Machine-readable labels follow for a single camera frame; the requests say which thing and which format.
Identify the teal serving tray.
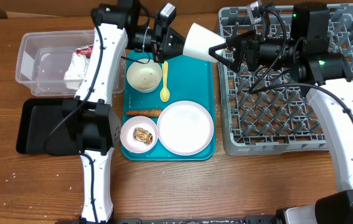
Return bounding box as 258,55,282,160
121,55,216,161

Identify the large white plate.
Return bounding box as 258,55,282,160
157,101,214,156

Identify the white rice bowl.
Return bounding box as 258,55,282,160
126,58,162,93

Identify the clear plastic bin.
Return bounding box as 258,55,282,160
15,29,126,96

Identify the orange carrot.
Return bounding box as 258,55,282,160
125,109,162,118

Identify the small pink bowl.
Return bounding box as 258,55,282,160
120,116,159,154

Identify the grey dishwasher rack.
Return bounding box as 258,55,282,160
219,3,353,156

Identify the black waste tray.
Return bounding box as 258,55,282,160
16,97,107,156

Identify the red snack wrapper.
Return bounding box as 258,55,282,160
76,45,93,58

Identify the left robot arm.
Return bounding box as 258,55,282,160
62,1,185,223

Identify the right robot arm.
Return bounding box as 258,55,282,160
209,2,353,223

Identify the yellow plastic spoon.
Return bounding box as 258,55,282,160
160,61,170,102

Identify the brown food scrap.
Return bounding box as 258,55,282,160
133,127,153,145

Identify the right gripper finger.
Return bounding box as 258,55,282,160
209,50,235,71
209,42,227,53

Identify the crumpled white paper napkin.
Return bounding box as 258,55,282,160
64,52,90,90

